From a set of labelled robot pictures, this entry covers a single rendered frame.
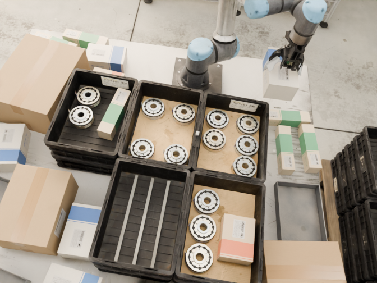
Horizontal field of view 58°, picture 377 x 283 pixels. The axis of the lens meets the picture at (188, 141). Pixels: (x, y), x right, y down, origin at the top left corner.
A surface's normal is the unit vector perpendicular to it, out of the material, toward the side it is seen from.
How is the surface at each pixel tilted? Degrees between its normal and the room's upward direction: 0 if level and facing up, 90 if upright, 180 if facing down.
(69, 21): 0
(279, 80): 0
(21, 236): 0
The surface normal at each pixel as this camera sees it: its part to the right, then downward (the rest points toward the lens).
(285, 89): -0.09, 0.87
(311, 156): 0.09, -0.48
